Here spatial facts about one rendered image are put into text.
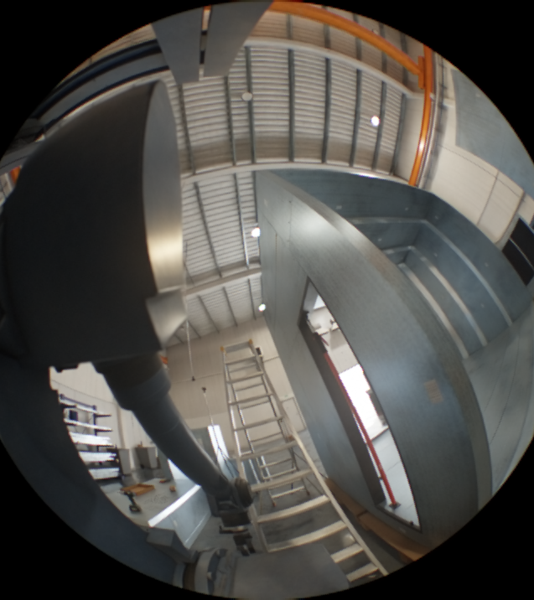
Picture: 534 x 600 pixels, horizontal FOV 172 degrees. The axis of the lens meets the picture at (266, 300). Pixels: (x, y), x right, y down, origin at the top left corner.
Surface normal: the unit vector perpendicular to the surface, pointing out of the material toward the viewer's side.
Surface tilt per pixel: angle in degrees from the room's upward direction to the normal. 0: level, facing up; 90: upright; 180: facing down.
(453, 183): 90
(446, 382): 90
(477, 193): 90
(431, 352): 90
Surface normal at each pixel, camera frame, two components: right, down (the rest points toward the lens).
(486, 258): -0.95, 0.26
